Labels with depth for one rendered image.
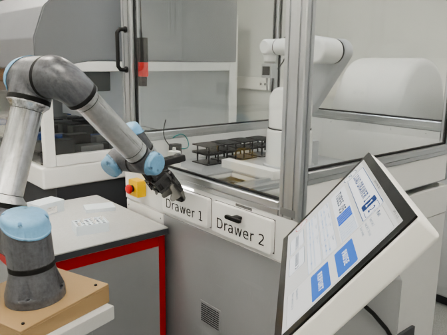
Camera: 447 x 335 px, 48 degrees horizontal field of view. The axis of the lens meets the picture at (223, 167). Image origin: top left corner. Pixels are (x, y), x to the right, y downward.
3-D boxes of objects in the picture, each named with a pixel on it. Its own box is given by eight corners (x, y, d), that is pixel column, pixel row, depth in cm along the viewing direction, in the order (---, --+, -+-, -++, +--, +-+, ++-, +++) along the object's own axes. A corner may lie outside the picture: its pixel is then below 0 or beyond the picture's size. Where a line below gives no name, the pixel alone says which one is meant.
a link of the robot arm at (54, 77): (74, 44, 126) (173, 156, 161) (48, 45, 133) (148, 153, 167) (48, 78, 122) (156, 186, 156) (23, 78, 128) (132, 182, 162)
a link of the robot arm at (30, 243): (22, 275, 120) (15, 222, 117) (-7, 263, 128) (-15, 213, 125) (65, 258, 130) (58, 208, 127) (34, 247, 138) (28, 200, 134)
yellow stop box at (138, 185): (136, 198, 210) (135, 181, 209) (127, 195, 216) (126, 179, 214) (146, 196, 214) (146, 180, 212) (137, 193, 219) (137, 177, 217)
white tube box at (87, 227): (76, 236, 188) (76, 226, 187) (71, 229, 195) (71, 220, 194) (109, 231, 194) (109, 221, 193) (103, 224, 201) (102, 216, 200)
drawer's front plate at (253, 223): (270, 254, 157) (271, 221, 155) (211, 230, 178) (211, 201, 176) (273, 253, 158) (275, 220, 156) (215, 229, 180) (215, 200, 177)
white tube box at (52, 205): (40, 217, 209) (39, 205, 208) (26, 214, 214) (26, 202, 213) (64, 210, 219) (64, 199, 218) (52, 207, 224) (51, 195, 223)
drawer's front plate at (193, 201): (207, 228, 180) (207, 199, 178) (162, 210, 202) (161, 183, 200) (211, 227, 181) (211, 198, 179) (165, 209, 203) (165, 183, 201)
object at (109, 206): (86, 213, 215) (86, 209, 215) (83, 208, 223) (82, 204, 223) (116, 210, 220) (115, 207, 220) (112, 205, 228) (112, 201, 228)
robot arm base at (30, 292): (23, 318, 121) (17, 280, 118) (-6, 299, 130) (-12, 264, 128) (77, 293, 132) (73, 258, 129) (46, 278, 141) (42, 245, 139)
